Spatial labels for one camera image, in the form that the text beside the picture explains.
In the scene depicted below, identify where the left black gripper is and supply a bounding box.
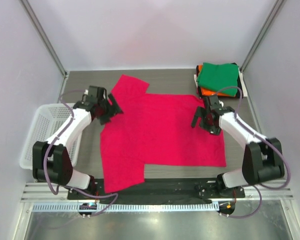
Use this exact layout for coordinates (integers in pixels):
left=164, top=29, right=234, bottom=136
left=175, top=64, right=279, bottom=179
left=96, top=94, right=123, bottom=126

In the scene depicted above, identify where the pink t shirt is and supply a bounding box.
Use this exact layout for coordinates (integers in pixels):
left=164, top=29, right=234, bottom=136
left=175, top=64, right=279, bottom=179
left=100, top=75, right=227, bottom=193

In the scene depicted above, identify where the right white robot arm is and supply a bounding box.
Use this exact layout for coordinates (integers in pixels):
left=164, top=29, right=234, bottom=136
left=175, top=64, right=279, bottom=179
left=191, top=106, right=286, bottom=198

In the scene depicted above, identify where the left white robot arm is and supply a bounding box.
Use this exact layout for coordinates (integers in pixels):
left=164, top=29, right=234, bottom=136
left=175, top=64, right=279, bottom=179
left=32, top=87, right=123, bottom=200

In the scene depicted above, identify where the orange folded t shirt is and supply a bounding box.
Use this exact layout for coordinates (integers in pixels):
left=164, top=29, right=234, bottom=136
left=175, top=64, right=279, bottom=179
left=196, top=62, right=232, bottom=96

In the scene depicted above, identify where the black folded t shirt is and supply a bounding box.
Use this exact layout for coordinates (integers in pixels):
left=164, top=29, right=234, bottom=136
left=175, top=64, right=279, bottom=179
left=196, top=62, right=244, bottom=100

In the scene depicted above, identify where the green folded t shirt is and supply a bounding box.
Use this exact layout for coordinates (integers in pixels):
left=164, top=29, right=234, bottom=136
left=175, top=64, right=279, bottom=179
left=196, top=62, right=240, bottom=97

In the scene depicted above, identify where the white folded t shirt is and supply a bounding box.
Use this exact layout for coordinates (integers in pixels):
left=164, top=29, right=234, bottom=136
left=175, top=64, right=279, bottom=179
left=193, top=71, right=248, bottom=98

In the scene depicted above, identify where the white plastic basket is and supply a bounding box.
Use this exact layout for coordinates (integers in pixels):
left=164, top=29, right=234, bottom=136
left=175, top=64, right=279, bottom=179
left=19, top=103, right=70, bottom=170

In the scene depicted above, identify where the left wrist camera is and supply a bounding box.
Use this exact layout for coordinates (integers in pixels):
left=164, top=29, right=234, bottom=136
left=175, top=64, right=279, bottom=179
left=82, top=85, right=107, bottom=104

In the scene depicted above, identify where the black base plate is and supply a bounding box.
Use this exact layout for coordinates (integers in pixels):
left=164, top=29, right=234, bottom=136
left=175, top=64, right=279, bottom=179
left=66, top=177, right=246, bottom=201

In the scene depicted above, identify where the aluminium rail frame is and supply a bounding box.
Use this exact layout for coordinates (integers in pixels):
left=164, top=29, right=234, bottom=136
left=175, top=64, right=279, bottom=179
left=21, top=182, right=294, bottom=202

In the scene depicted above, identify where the left aluminium corner post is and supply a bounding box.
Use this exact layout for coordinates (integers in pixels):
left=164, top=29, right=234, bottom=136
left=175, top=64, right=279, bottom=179
left=19, top=0, right=67, bottom=79

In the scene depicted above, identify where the aluminium corner post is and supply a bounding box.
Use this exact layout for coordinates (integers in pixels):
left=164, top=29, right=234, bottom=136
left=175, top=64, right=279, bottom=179
left=19, top=0, right=67, bottom=79
left=240, top=0, right=286, bottom=72

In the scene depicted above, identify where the white slotted cable duct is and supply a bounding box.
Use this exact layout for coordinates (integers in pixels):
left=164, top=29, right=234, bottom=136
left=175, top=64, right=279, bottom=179
left=32, top=201, right=219, bottom=213

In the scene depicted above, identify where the right aluminium corner post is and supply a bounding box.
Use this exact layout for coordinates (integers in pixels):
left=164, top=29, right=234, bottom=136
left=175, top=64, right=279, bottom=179
left=240, top=0, right=286, bottom=72

